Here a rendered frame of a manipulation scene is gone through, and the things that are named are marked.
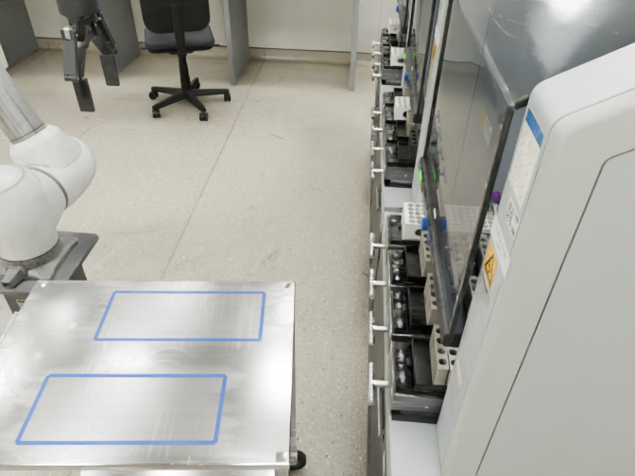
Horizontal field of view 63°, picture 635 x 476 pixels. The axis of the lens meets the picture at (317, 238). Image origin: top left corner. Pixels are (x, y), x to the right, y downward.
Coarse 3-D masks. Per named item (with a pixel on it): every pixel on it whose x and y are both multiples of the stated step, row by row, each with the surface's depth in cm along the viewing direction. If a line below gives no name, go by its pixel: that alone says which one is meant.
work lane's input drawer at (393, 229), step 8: (392, 216) 144; (400, 216) 144; (392, 224) 141; (400, 224) 140; (392, 232) 139; (400, 232) 139; (392, 240) 136; (400, 240) 136; (408, 240) 136; (416, 240) 136; (384, 248) 145; (392, 248) 137; (400, 248) 136
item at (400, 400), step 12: (396, 348) 108; (408, 348) 108; (396, 360) 105; (408, 360) 105; (372, 372) 111; (396, 372) 103; (408, 372) 103; (372, 384) 108; (384, 384) 109; (396, 384) 101; (408, 384) 101; (372, 396) 106; (396, 396) 100; (408, 396) 100; (420, 396) 100; (432, 396) 100; (444, 396) 101; (396, 408) 103; (408, 408) 102; (420, 408) 102; (432, 408) 102
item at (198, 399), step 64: (64, 320) 112; (128, 320) 112; (192, 320) 112; (256, 320) 113; (0, 384) 99; (64, 384) 99; (128, 384) 99; (192, 384) 100; (256, 384) 100; (0, 448) 89; (64, 448) 89; (128, 448) 89; (192, 448) 90; (256, 448) 90
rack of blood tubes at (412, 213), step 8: (408, 208) 140; (416, 208) 139; (408, 216) 136; (416, 216) 136; (424, 216) 137; (488, 216) 137; (408, 224) 134; (416, 224) 134; (488, 224) 134; (408, 232) 135; (416, 232) 140; (488, 232) 133
